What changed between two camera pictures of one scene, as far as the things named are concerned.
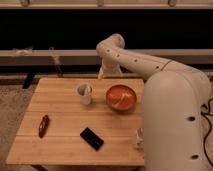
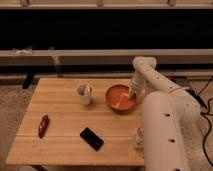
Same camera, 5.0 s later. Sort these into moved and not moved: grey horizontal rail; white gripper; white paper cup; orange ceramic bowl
Moved: white gripper
Not moved: orange ceramic bowl; grey horizontal rail; white paper cup
